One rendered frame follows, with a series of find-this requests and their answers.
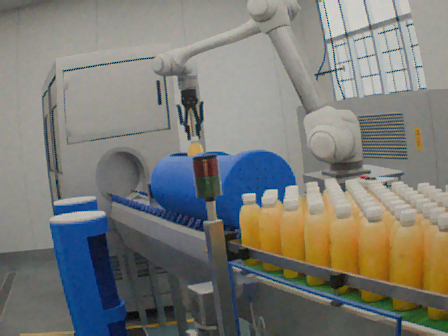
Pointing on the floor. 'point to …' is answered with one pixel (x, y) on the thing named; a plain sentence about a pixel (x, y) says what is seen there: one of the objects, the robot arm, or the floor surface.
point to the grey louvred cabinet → (397, 134)
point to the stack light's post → (215, 241)
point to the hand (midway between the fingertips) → (193, 132)
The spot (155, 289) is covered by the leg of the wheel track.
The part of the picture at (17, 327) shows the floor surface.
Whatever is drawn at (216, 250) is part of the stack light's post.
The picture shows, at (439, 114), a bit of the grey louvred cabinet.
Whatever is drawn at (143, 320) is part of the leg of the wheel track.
